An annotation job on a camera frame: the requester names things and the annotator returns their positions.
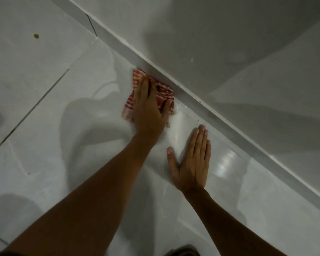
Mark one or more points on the person's left hand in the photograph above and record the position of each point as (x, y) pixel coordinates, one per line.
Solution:
(146, 114)

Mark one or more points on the person's right hand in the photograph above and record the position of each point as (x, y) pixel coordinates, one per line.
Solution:
(193, 167)

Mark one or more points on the red checkered cloth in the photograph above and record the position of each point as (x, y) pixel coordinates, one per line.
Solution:
(164, 91)

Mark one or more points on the person's left forearm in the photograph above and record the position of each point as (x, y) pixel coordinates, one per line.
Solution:
(82, 210)

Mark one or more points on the person's right forearm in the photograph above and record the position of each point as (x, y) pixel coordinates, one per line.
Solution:
(224, 231)

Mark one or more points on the white baseboard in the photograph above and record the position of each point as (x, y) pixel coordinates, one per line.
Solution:
(202, 110)

